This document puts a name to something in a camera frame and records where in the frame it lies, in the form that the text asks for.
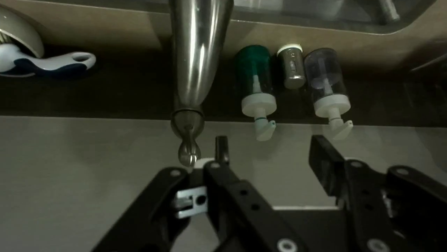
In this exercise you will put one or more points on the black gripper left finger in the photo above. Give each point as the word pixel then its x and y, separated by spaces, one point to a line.
pixel 242 205

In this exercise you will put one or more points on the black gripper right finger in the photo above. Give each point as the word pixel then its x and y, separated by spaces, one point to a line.
pixel 372 205

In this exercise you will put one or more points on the brushed steel faucet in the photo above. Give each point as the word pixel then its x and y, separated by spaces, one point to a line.
pixel 200 47

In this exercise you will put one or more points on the green soap dispenser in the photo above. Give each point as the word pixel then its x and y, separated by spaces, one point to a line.
pixel 254 71

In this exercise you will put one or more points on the dark clear soap dispenser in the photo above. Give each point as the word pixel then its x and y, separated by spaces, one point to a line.
pixel 326 75

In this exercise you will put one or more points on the small metal shaker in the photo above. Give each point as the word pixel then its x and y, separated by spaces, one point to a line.
pixel 291 68

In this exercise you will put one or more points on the silver brush holder dish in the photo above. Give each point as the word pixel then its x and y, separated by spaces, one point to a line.
pixel 21 29

